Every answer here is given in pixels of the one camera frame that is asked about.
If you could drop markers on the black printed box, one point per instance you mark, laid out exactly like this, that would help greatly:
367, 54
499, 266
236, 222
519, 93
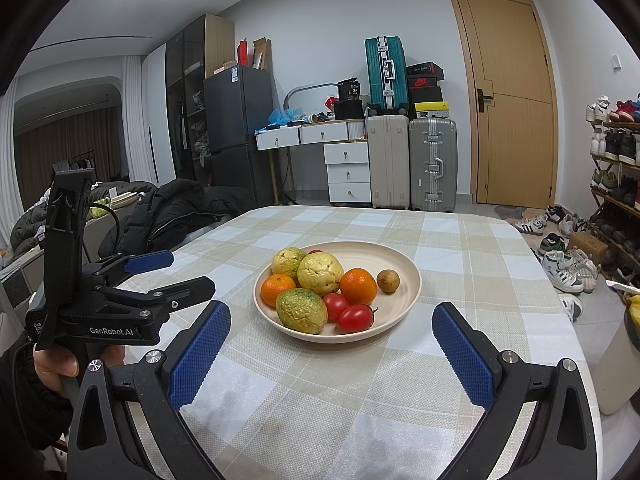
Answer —
349, 89

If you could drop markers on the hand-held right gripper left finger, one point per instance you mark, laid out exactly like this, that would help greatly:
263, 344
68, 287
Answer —
200, 355

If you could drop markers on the white desk with drawers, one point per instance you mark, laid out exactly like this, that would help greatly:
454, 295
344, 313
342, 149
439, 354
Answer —
285, 137

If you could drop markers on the large orange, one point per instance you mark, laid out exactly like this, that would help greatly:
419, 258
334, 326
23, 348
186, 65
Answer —
358, 286

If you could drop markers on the large brown longan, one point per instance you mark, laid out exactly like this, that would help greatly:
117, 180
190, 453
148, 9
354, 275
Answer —
387, 280

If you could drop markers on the brown cardboard box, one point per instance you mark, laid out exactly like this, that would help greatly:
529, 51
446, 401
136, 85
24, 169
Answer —
587, 247

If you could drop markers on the pile of white sneakers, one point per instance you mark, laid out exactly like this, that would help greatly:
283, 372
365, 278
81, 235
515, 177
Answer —
565, 270

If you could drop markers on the teal suitcase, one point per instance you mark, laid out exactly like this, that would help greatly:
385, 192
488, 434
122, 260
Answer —
385, 75

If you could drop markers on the cream round plate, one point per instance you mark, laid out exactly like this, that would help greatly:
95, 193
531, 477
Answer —
400, 305

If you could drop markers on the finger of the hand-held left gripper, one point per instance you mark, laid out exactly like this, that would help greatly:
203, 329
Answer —
150, 260
190, 287

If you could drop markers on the person's left hand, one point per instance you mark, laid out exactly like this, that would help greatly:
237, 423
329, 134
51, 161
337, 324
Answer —
52, 360

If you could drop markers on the brown curtain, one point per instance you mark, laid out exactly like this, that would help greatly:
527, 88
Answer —
65, 150

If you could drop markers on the yellow and black shoe box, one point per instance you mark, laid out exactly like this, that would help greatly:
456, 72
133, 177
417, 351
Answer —
432, 110

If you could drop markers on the white drawer cabinet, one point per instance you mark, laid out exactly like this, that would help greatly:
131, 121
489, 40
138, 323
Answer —
347, 172

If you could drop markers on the smooth yellow guava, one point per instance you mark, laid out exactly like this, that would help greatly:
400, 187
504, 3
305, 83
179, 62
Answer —
287, 260

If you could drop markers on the dark glass wardrobe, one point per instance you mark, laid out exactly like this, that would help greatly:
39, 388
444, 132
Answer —
187, 100

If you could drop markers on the silver suitcase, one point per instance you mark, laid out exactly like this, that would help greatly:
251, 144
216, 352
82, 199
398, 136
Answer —
432, 160

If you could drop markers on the black puffer jacket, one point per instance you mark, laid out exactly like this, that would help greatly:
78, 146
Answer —
165, 215

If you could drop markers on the lime green object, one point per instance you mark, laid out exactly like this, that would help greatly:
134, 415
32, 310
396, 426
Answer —
100, 208

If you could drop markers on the blue plastic bag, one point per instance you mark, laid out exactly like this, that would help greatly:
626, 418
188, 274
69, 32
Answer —
282, 116

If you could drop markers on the wooden door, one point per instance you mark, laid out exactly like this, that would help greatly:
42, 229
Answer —
515, 135

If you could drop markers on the shoe rack with shoes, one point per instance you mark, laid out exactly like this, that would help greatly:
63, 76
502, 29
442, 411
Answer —
615, 145

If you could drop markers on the black bag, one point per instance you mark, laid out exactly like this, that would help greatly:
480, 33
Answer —
348, 110

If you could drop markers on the beige suitcase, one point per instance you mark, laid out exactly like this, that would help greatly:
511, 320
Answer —
387, 160

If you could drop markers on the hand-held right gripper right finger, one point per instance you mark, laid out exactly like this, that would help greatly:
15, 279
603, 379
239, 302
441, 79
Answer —
465, 355

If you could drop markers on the dark grey refrigerator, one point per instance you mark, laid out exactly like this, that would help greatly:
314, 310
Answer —
237, 120

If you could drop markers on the grey arched frame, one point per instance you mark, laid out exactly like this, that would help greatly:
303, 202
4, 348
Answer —
292, 95

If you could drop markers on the wrinkled yellow guava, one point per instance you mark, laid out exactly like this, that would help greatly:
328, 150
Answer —
320, 272

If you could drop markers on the open cardboard box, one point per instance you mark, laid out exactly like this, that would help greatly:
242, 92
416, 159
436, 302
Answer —
262, 55

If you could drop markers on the green guava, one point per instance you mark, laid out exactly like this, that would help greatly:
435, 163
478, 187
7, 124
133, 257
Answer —
301, 310

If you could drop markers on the small orange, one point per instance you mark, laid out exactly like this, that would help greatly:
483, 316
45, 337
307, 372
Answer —
274, 290

